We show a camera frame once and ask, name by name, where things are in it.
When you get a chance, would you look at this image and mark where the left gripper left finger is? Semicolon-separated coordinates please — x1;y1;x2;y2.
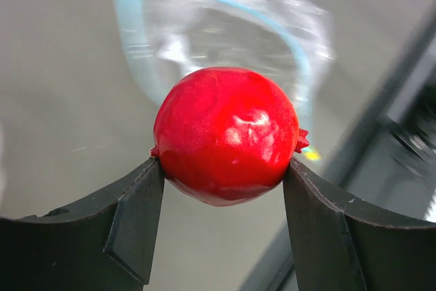
1;159;164;290

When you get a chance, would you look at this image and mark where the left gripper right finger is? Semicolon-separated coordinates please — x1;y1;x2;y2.
283;158;435;291

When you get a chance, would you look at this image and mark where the red fake apple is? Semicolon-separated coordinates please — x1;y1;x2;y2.
151;67;309;206

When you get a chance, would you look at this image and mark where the clear blue zip top bag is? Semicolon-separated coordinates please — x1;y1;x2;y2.
110;0;337;162

